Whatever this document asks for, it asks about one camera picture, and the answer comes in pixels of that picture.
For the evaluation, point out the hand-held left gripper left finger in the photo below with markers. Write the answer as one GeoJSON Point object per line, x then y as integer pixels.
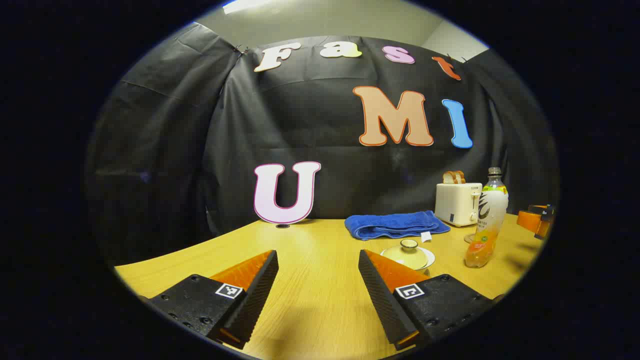
{"type": "Point", "coordinates": [260, 290]}

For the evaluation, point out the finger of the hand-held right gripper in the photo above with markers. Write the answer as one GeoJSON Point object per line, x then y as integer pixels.
{"type": "Point", "coordinates": [534, 223]}
{"type": "Point", "coordinates": [546, 210]}

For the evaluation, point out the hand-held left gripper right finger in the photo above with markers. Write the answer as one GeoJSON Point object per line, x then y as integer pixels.
{"type": "Point", "coordinates": [380, 295]}

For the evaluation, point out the white orange plastic water bottle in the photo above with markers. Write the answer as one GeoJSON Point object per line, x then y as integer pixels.
{"type": "Point", "coordinates": [487, 220]}

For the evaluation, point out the cream teacup lid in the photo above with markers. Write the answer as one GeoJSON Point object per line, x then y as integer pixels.
{"type": "Point", "coordinates": [407, 255]}

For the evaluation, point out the cream ceramic teacup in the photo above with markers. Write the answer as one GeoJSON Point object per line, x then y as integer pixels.
{"type": "Point", "coordinates": [431, 257]}

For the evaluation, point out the blue folded towel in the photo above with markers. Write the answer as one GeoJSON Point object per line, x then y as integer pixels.
{"type": "Point", "coordinates": [395, 224]}

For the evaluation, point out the white toaster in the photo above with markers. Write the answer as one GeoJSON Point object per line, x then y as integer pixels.
{"type": "Point", "coordinates": [457, 202]}

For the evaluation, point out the toast bread slice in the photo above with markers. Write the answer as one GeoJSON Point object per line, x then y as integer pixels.
{"type": "Point", "coordinates": [449, 177]}
{"type": "Point", "coordinates": [460, 176]}

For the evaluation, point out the black backdrop cloth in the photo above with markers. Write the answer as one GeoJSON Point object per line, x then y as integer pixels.
{"type": "Point", "coordinates": [300, 125]}

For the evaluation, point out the metal binder clip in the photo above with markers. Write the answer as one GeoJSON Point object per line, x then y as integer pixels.
{"type": "Point", "coordinates": [241, 49]}

